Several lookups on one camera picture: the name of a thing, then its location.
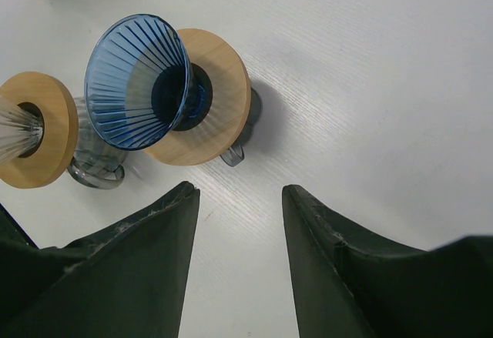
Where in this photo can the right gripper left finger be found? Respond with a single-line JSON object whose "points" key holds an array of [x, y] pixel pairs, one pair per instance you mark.
{"points": [[126, 280]]}

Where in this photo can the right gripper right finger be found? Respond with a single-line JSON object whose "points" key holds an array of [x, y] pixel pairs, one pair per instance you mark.
{"points": [[348, 281]]}

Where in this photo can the grey glass carafe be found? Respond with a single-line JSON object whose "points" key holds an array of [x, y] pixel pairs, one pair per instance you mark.
{"points": [[94, 163]]}

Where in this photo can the grey plastic dripper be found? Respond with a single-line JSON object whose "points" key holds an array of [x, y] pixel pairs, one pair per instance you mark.
{"points": [[235, 154]]}

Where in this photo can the blue plastic dripper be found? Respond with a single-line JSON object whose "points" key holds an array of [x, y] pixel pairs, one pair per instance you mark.
{"points": [[141, 84]]}

